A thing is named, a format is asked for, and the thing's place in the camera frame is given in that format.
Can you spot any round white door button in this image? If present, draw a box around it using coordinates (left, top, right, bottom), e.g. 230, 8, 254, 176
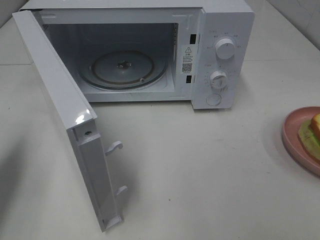
206, 93, 222, 106

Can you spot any white timer knob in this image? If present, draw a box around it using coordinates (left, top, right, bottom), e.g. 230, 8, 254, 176
209, 70, 228, 89

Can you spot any pink round plate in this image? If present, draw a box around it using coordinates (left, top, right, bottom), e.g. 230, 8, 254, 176
281, 106, 320, 177

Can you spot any sandwich with lettuce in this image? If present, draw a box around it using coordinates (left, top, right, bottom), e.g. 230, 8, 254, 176
298, 113, 320, 162

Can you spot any white microwave door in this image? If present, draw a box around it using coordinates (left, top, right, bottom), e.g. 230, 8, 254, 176
12, 10, 128, 231

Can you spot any glass microwave turntable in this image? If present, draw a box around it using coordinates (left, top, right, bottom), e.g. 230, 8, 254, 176
79, 50, 168, 90

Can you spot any white microwave oven body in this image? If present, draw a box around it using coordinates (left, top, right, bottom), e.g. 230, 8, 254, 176
18, 0, 255, 110

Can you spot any upper white power knob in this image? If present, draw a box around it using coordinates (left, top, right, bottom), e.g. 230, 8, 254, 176
215, 37, 236, 60

